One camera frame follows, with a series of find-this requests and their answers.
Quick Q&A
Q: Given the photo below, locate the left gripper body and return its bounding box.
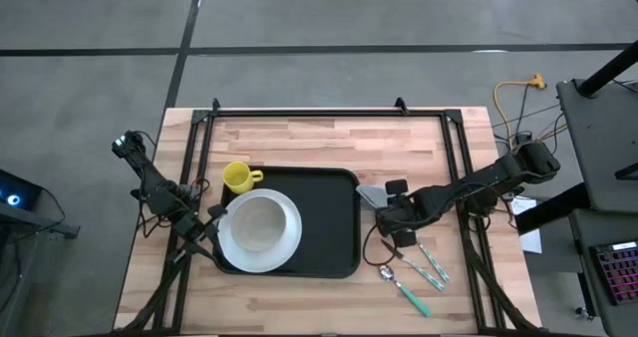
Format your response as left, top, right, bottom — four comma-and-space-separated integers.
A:
170, 203, 229, 264

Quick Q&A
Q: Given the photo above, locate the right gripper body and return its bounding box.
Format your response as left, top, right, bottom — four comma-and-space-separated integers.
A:
386, 177, 435, 249

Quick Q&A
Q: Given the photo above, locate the grey cloth napkin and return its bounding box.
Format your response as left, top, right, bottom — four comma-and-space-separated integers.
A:
355, 183, 390, 212

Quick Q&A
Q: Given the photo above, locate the beige bowl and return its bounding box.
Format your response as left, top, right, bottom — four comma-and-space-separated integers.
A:
229, 196, 289, 253

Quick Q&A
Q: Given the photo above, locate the white plate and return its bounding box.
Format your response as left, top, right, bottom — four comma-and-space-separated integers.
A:
216, 187, 304, 274

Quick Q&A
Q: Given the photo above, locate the yellow mug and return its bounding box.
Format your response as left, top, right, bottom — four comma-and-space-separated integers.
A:
221, 161, 265, 195

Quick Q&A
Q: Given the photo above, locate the fork with patterned handle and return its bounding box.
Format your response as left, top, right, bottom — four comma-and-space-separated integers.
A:
416, 241, 453, 284

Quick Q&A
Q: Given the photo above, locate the knife with patterned handle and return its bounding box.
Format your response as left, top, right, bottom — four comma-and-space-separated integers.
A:
381, 238, 448, 293

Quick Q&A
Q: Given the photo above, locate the spoon with teal handle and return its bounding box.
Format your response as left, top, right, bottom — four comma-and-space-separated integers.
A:
378, 264, 433, 319

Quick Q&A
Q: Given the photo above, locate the black serving tray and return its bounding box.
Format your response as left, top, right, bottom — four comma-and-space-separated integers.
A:
212, 166, 363, 280

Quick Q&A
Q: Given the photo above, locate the white paper sheet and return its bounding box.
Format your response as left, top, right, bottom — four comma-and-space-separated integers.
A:
509, 195, 543, 255

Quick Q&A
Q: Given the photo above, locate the black desk foot beam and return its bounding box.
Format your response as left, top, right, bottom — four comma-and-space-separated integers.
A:
514, 180, 593, 237

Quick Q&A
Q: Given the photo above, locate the dark grey equipment stand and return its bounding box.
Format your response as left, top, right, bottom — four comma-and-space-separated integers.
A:
0, 200, 82, 337

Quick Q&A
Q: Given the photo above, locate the grey desk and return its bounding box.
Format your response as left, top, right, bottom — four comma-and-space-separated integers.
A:
554, 77, 638, 214
567, 207, 638, 337

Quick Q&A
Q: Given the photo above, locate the black computer with blue light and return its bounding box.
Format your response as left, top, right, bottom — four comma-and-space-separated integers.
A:
0, 168, 44, 211

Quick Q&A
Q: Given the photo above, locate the black caster wheel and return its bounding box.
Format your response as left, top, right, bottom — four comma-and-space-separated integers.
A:
574, 304, 598, 322

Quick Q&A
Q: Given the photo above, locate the black computer keyboard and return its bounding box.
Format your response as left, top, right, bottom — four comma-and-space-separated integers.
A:
588, 240, 638, 307

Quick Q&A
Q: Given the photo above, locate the black diagonal pole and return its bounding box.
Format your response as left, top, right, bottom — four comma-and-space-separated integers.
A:
576, 40, 638, 99

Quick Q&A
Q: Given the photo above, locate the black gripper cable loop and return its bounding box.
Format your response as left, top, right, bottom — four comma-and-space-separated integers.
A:
362, 223, 398, 268

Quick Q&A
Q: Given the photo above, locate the black aluminium rig frame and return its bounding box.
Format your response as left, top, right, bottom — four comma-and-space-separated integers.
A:
112, 96, 544, 337

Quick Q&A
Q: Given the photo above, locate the yellow extension cable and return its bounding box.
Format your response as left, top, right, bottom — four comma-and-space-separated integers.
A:
492, 73, 548, 152

